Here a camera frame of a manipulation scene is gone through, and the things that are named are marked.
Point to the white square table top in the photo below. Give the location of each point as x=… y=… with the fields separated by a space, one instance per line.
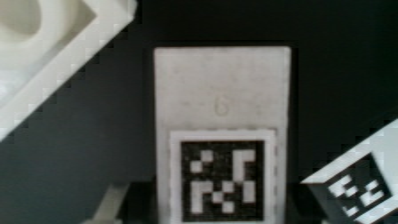
x=54 y=33

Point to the white table leg front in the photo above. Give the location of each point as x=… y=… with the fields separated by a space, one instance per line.
x=221 y=101

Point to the white table leg back right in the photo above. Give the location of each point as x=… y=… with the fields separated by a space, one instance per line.
x=354 y=184

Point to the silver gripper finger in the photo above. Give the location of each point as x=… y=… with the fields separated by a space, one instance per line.
x=126 y=205

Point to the white table leg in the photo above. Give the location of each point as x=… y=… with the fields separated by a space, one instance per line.
x=221 y=101
x=354 y=184

